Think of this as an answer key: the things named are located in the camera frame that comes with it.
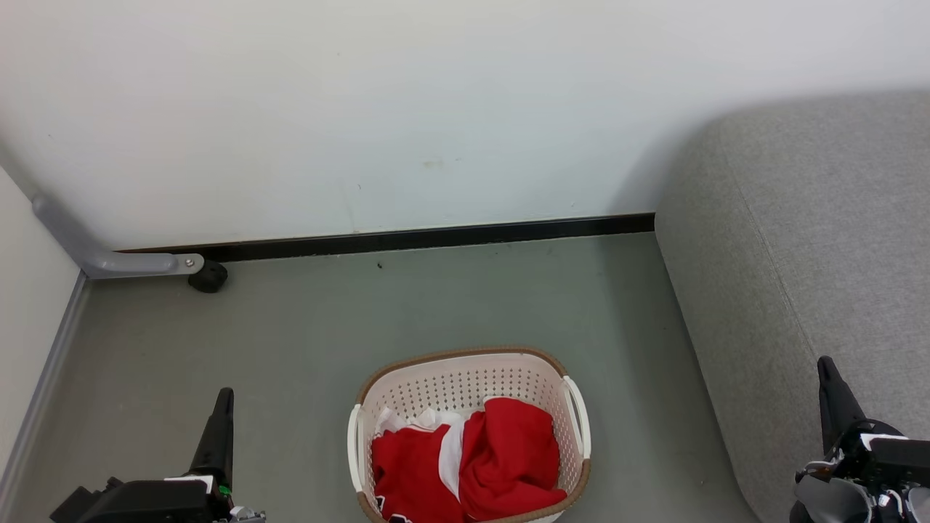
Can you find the cream perforated laundry basket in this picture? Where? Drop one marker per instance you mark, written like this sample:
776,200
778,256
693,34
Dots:
450,378

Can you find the black wall baseboard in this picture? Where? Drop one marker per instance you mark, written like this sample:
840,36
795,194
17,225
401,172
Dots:
436,236

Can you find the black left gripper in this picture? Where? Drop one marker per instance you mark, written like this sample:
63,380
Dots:
145,503

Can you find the grey fabric sofa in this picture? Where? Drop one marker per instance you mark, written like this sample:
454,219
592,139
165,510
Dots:
799,218

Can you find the grey skirting strip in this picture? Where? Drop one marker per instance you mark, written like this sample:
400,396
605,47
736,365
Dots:
43,385

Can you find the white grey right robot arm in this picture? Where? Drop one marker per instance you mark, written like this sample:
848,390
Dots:
828,505

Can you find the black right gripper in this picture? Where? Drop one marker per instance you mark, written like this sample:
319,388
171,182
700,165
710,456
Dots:
894,461

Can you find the grey metal partition leg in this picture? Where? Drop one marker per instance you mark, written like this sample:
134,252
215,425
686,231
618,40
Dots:
94,258

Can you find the red and white garment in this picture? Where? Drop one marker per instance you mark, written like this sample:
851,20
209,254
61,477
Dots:
508,450

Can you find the black round rubber foot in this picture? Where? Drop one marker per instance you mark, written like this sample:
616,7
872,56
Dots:
209,277

